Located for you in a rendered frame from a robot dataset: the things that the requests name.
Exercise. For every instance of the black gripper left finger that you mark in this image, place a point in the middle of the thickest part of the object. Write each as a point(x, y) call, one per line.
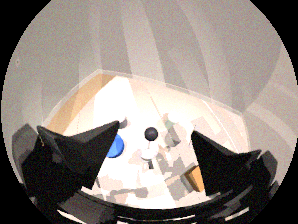
point(85, 152)

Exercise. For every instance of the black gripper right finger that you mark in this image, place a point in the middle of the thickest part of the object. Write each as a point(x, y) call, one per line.
point(218, 165)

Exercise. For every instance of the orange rectangular block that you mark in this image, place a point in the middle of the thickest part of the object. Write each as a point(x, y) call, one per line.
point(195, 178)

